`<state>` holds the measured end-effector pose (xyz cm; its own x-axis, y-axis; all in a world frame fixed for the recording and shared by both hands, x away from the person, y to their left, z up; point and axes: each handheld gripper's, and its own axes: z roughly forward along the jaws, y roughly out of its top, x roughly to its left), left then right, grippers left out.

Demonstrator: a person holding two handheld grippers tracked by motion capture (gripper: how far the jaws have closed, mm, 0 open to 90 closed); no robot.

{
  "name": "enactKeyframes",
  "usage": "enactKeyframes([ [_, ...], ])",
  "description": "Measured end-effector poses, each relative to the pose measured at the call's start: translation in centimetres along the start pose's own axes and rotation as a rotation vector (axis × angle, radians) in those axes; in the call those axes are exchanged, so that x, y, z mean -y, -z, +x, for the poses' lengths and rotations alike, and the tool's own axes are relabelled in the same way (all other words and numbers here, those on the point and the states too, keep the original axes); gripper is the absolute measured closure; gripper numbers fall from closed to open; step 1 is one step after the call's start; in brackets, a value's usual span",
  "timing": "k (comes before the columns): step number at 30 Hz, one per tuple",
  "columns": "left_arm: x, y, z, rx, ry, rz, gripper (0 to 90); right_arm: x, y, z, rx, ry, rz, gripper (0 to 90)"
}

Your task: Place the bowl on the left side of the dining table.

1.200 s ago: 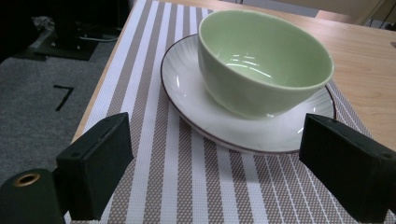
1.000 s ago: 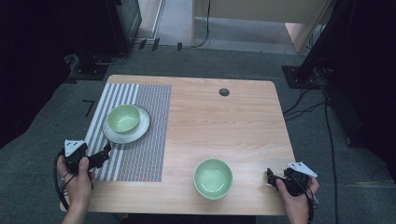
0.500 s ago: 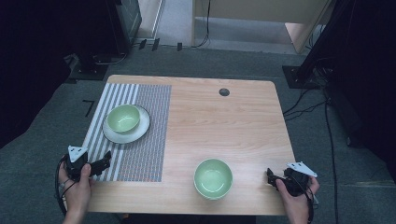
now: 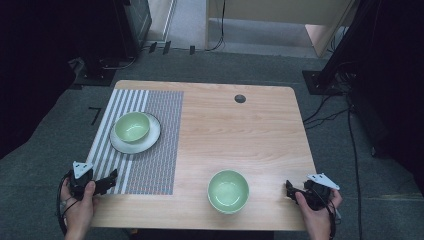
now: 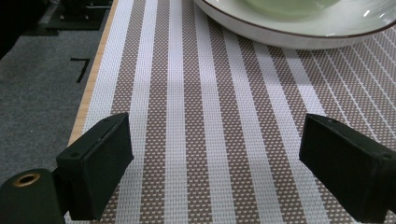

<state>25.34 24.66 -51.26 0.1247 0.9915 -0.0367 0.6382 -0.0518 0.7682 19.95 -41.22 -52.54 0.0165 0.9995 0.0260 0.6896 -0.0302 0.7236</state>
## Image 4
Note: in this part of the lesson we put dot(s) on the beige wooden partition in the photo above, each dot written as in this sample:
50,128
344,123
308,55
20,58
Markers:
283,10

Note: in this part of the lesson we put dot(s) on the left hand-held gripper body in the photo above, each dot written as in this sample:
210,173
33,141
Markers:
80,178

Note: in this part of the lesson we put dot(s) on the black metal stand post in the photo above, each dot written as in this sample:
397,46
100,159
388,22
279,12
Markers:
346,36

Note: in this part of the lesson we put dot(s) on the person's left hand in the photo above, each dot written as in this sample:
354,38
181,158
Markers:
78,213

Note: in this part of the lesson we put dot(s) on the brown white striped placemat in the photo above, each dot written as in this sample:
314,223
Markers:
156,133

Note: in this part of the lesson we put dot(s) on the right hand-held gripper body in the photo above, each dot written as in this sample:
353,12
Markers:
320,193

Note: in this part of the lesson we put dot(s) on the black stand base plate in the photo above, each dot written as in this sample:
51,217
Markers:
95,77
321,83

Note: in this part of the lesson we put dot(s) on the white plate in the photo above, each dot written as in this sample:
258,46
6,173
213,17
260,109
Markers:
150,138

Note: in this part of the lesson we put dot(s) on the green bowl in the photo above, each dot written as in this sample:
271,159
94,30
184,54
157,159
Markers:
228,191
131,126

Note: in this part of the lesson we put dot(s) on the person's right hand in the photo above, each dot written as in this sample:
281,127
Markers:
318,218

